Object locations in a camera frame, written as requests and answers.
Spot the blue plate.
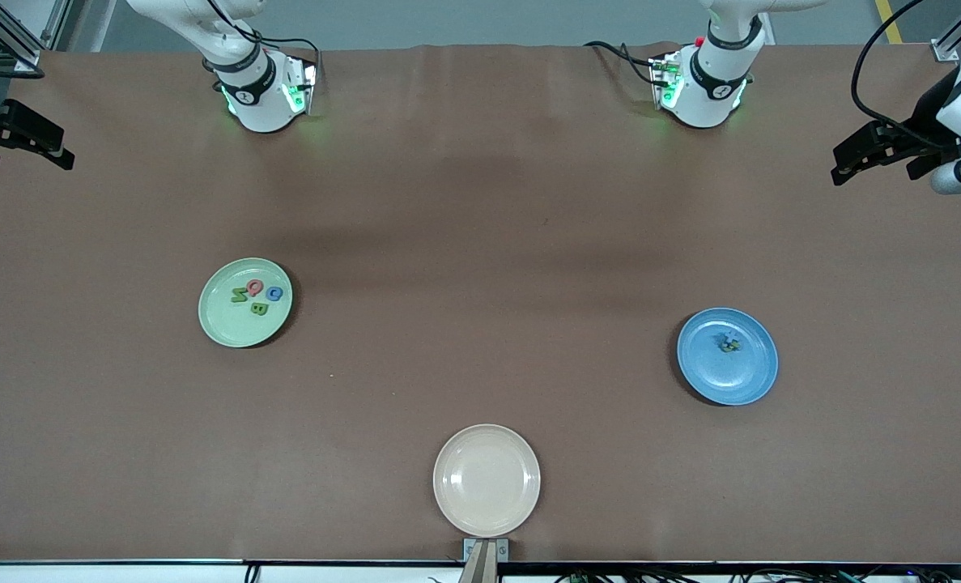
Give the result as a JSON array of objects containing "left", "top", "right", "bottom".
[{"left": 676, "top": 307, "right": 780, "bottom": 406}]

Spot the light green plate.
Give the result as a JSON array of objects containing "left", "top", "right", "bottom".
[{"left": 198, "top": 257, "right": 294, "bottom": 349}]

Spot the brown table cover mat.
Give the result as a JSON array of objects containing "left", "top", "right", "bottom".
[{"left": 0, "top": 42, "right": 961, "bottom": 564}]

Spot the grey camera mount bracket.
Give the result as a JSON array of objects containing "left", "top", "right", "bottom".
[{"left": 460, "top": 538, "right": 511, "bottom": 583}]

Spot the beige plate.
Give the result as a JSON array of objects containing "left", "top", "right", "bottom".
[{"left": 432, "top": 423, "right": 542, "bottom": 538}]

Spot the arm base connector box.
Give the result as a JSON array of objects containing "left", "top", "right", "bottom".
[
  {"left": 282, "top": 55, "right": 319, "bottom": 116},
  {"left": 648, "top": 50, "right": 685, "bottom": 110}
]

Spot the black arm base cable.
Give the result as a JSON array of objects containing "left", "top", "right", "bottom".
[
  {"left": 241, "top": 28, "right": 323, "bottom": 82},
  {"left": 584, "top": 40, "right": 659, "bottom": 86}
]

